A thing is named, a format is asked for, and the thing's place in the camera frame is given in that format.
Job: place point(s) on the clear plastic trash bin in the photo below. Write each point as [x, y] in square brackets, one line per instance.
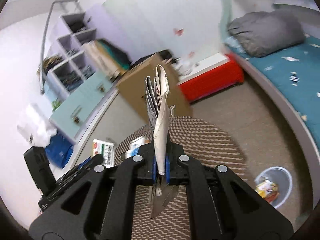
[274, 185]

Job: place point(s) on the blue patterned bed sheet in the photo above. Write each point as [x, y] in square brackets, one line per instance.
[294, 71]

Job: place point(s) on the mint green drawer cabinet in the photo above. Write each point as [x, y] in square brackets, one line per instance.
[73, 116]

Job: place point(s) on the grey folded quilt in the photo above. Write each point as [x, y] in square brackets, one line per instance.
[262, 33]

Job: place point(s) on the white cube shelf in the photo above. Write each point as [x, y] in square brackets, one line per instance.
[65, 43]

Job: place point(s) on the red bed step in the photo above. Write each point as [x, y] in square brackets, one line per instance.
[209, 76]

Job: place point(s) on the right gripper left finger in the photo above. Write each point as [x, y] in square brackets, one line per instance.
[100, 204]

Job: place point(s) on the hanging clothes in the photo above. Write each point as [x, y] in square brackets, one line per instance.
[112, 61]

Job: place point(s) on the blue storage bag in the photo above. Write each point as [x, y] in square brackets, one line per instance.
[59, 150]

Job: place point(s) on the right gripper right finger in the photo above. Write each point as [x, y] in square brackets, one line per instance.
[220, 204]

